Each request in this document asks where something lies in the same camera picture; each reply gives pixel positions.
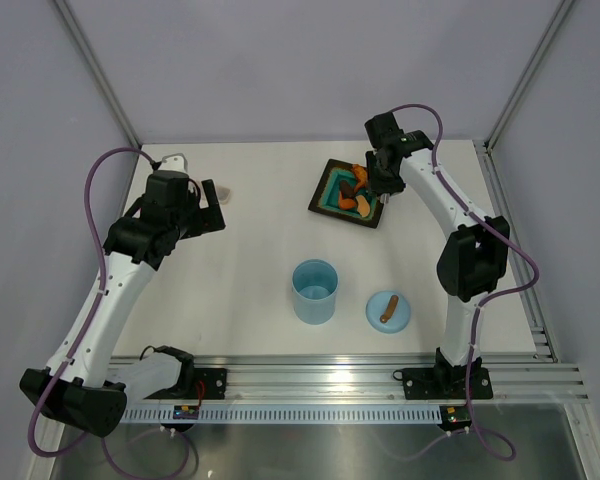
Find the right aluminium frame post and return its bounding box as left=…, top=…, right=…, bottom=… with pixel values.
left=483, top=0, right=579, bottom=154

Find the orange carrot food piece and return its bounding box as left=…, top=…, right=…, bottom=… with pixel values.
left=338, top=197, right=357, bottom=211

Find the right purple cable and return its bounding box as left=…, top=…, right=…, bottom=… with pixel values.
left=379, top=103, right=539, bottom=461

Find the light blue cup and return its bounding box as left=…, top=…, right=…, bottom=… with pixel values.
left=291, top=259, right=339, bottom=325

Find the dark square teal plate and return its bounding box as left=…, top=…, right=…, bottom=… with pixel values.
left=308, top=159, right=383, bottom=229

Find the aluminium frame post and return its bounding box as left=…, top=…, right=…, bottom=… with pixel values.
left=483, top=0, right=579, bottom=154
left=49, top=0, right=142, bottom=148

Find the dark brown food piece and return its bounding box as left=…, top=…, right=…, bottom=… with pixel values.
left=339, top=180, right=355, bottom=199

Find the left aluminium frame post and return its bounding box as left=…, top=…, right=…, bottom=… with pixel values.
left=49, top=0, right=142, bottom=148

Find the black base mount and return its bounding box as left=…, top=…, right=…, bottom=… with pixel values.
left=392, top=366, right=494, bottom=401
left=139, top=345, right=228, bottom=400

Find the tan orange food slice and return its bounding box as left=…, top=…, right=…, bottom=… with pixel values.
left=355, top=195, right=371, bottom=218

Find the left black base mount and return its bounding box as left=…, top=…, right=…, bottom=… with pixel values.
left=139, top=345, right=228, bottom=400

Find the orange shrimp food piece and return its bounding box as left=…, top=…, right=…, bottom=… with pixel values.
left=352, top=164, right=368, bottom=194

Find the brown lid handle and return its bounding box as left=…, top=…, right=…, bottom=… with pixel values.
left=380, top=295, right=399, bottom=324

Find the light blue lid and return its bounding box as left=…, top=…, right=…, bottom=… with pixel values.
left=365, top=290, right=411, bottom=334

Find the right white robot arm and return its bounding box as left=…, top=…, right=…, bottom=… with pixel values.
left=365, top=112, right=510, bottom=400

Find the beige chopstick case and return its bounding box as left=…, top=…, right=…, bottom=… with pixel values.
left=216, top=186, right=231, bottom=205

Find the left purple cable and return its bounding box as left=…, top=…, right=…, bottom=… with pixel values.
left=27, top=147, right=199, bottom=476

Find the aluminium front rail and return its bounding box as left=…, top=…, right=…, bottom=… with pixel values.
left=104, top=353, right=591, bottom=406

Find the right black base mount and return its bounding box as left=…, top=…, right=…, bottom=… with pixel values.
left=392, top=366, right=494, bottom=401

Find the white slotted cable duct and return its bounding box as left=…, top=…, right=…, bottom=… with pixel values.
left=121, top=404, right=442, bottom=425

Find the purple cable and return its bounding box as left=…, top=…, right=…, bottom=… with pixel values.
left=27, top=147, right=199, bottom=476
left=379, top=103, right=539, bottom=461

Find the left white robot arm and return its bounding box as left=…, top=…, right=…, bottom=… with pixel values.
left=19, top=154, right=227, bottom=438

